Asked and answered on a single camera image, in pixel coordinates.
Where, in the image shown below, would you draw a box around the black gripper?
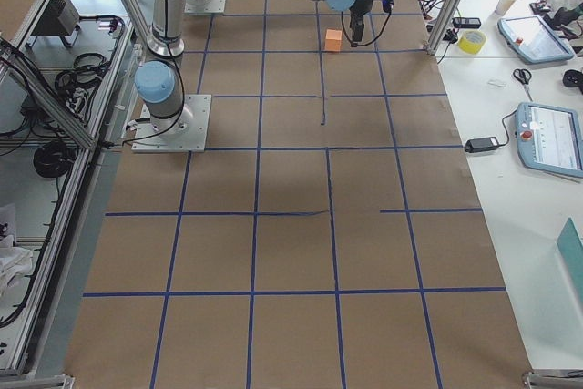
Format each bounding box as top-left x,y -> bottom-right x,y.
350,0 -> 394,47

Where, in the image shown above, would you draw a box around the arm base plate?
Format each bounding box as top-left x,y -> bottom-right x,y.
131,94 -> 211,153
184,0 -> 226,15

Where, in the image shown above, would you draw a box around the yellow tape roll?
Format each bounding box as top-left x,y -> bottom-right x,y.
458,29 -> 486,55

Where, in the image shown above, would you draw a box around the black remote device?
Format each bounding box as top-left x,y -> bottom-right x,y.
452,17 -> 482,29

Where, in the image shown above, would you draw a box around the white paper cup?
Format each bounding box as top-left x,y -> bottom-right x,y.
495,0 -> 517,16

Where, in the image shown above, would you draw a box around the green plastic sheet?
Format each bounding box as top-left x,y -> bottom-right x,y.
557,218 -> 583,290

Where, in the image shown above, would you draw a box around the teach pendant near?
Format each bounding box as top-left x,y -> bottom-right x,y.
515,102 -> 582,179

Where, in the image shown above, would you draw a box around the black power adapter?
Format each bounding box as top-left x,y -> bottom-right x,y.
464,137 -> 501,153

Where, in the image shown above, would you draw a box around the teach pendant far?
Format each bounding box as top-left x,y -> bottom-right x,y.
497,15 -> 575,64

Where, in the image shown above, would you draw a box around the aluminium frame post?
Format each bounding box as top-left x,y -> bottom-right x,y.
423,0 -> 484,56

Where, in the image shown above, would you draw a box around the grey control box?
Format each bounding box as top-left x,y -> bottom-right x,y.
31,0 -> 80,48

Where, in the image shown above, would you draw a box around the coiled black cable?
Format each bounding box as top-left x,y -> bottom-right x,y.
33,140 -> 77,179

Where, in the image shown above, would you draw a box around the teach pendant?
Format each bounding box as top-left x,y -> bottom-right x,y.
497,15 -> 575,64
515,102 -> 582,179

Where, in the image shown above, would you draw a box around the black scissors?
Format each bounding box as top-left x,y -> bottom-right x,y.
513,68 -> 533,102

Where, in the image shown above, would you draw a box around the orange foam block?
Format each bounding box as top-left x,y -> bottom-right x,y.
324,28 -> 343,53

